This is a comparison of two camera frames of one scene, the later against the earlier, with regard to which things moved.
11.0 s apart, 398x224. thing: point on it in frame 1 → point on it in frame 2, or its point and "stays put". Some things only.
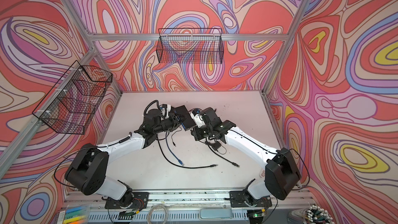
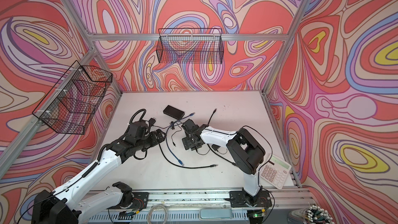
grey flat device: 215,214 stays put
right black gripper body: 203,131 → 188,141
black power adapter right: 215,145 stays put
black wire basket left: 72,103 stays put
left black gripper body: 168,125 → 151,141
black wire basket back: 190,45 stays put
